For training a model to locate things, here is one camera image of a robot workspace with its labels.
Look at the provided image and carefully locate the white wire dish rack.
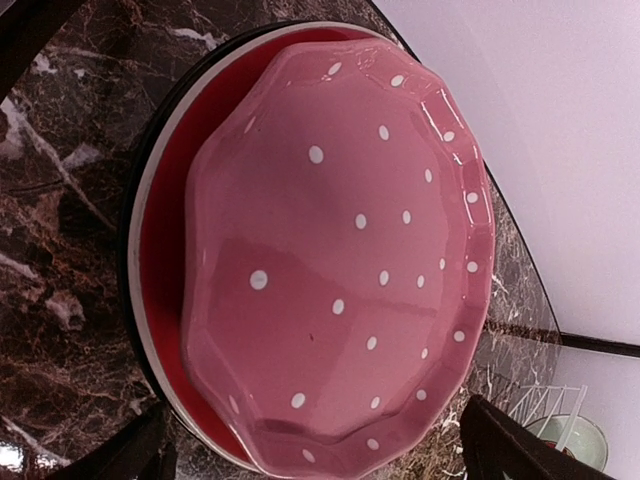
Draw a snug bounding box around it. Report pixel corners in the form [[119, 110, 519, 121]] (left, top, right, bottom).
[[508, 385, 588, 452]]

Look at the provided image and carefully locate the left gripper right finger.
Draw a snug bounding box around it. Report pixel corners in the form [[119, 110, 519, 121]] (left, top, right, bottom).
[[460, 395, 611, 480]]

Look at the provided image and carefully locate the light teal bowl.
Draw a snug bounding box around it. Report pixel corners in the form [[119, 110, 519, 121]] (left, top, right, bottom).
[[525, 414, 609, 472]]

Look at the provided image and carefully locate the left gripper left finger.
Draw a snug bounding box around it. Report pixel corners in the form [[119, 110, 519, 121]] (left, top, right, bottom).
[[1, 0, 84, 99]]

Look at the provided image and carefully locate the red and teal plate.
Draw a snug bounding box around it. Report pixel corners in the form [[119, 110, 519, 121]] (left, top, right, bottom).
[[137, 27, 361, 469]]

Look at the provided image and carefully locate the pink polka dot plate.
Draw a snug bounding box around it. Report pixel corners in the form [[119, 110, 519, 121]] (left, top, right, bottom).
[[181, 38, 495, 479]]

